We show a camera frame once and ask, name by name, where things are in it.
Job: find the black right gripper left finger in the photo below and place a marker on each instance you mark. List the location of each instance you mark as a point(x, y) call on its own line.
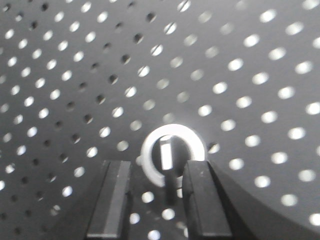
point(110, 218)

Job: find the black perforated pegboard panel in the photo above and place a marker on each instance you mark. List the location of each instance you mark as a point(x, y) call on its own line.
point(84, 82)

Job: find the black knob with white ring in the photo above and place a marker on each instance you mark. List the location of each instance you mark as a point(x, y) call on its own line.
point(167, 177)

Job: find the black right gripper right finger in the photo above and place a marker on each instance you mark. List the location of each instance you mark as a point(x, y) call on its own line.
point(205, 215)

